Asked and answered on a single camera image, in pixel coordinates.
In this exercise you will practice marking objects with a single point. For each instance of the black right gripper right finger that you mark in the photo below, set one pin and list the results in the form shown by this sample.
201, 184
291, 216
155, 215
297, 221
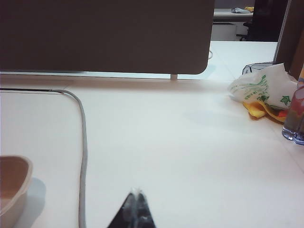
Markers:
145, 213

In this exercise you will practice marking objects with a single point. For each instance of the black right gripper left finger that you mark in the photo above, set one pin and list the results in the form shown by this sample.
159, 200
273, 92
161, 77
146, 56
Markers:
126, 213

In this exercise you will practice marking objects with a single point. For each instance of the beige paper lunch box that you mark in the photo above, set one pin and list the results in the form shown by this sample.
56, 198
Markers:
14, 204

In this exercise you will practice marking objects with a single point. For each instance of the yellow orange cloth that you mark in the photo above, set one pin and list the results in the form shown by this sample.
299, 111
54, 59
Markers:
257, 110

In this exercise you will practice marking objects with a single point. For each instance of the white green-printed plastic bag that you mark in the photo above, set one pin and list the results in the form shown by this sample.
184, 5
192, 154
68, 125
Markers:
256, 83

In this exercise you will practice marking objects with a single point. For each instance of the clear plastic bottle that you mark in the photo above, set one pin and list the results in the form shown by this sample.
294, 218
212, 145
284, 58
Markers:
294, 118

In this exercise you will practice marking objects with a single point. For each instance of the grey-brown desk divider panel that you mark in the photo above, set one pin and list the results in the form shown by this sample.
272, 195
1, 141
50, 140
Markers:
95, 35

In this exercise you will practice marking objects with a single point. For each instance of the white background desk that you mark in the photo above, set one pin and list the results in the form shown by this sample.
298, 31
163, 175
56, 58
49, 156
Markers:
225, 28

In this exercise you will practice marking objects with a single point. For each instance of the black office chair base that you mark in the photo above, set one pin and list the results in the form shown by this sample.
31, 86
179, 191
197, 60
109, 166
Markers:
244, 32

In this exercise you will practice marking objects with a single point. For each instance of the grey cloth on desk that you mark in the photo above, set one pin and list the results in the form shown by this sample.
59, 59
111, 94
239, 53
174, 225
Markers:
238, 10

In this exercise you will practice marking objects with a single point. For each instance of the black background cabinet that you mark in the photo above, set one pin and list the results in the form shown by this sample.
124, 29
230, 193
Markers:
268, 19

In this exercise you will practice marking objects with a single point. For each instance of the brown side partition panel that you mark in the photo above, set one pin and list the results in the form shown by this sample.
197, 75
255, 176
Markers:
294, 35

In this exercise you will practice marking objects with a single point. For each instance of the white divider support post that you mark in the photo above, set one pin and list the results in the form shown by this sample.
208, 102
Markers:
174, 77

